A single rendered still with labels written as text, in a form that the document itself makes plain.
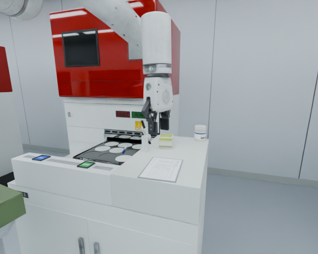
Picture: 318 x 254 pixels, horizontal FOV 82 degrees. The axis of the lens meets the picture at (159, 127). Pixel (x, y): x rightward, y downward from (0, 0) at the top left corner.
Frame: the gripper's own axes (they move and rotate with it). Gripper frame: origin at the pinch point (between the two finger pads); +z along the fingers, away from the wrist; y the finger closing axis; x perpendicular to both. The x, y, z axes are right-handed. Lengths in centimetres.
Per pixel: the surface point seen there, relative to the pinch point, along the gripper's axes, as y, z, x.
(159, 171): 9.9, 21.0, 6.8
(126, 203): -0.7, 32.6, 16.1
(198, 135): 57, 18, 9
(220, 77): 212, -22, 39
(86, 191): -5.8, 30.6, 34.5
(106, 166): 2.5, 21.1, 30.1
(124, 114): 51, 7, 63
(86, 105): 42, 1, 96
